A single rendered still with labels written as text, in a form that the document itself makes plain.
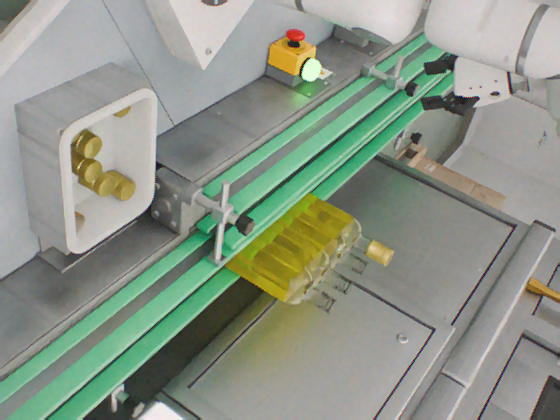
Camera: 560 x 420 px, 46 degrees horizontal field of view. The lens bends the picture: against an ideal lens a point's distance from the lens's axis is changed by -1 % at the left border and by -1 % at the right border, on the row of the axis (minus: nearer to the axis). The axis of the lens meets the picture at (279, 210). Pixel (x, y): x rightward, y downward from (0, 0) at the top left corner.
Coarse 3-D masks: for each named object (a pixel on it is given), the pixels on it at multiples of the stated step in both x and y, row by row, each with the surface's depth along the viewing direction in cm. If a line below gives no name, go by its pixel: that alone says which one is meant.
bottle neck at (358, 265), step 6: (348, 252) 121; (342, 258) 120; (348, 258) 120; (354, 258) 120; (360, 258) 120; (342, 264) 121; (348, 264) 120; (354, 264) 119; (360, 264) 119; (366, 264) 119; (354, 270) 120; (360, 270) 119; (366, 270) 121
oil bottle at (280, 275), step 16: (256, 240) 118; (240, 256) 115; (256, 256) 115; (272, 256) 115; (288, 256) 116; (240, 272) 117; (256, 272) 115; (272, 272) 113; (288, 272) 113; (304, 272) 113; (272, 288) 114; (288, 288) 112; (304, 288) 112
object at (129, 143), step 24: (144, 96) 92; (96, 120) 86; (120, 120) 99; (144, 120) 97; (120, 144) 102; (144, 144) 100; (120, 168) 105; (144, 168) 102; (72, 192) 89; (144, 192) 105; (72, 216) 91; (96, 216) 102; (120, 216) 103; (72, 240) 93; (96, 240) 99
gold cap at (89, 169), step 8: (72, 152) 95; (72, 160) 94; (80, 160) 94; (88, 160) 94; (96, 160) 95; (72, 168) 94; (80, 168) 94; (88, 168) 93; (96, 168) 95; (80, 176) 94; (88, 176) 94; (96, 176) 96
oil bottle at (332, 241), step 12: (288, 216) 124; (300, 216) 124; (288, 228) 122; (300, 228) 121; (312, 228) 122; (324, 228) 123; (312, 240) 120; (324, 240) 120; (336, 240) 121; (336, 252) 119; (336, 264) 122
